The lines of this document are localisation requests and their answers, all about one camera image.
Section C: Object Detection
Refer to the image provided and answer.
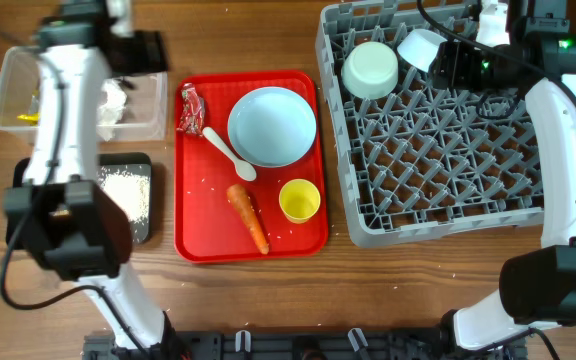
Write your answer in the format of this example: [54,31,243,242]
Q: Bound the light blue bowl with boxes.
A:
[397,29,447,72]

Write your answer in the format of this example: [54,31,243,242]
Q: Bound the white tissue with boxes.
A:
[97,80,127,141]

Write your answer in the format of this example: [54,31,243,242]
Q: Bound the red foil snack wrapper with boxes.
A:
[177,83,205,136]

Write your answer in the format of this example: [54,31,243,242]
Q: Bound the mint green bowl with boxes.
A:
[341,41,399,100]

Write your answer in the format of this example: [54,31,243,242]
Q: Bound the yellow foil wrapper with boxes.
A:
[17,90,40,126]

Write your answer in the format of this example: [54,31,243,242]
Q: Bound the pile of white rice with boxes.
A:
[99,169,150,223]

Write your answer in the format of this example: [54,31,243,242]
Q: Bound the light blue plate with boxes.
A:
[227,86,317,168]

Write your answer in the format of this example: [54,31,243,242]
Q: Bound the white plastic spoon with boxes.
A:
[202,127,257,182]

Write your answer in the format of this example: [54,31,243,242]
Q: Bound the orange carrot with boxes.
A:
[226,184,270,255]

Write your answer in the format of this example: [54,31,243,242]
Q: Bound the yellow plastic cup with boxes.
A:
[279,179,322,224]

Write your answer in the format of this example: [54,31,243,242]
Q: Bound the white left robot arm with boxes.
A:
[4,0,189,359]

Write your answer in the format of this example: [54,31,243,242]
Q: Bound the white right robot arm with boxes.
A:
[431,1,576,355]

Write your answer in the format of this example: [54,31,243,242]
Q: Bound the grey dishwasher rack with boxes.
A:
[315,1,544,248]

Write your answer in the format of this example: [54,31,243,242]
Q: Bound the black tray bin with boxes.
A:
[5,151,153,251]

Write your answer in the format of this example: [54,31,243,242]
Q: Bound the clear plastic bin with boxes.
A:
[0,47,168,143]

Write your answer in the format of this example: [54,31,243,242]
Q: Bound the red serving tray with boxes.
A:
[174,70,329,263]

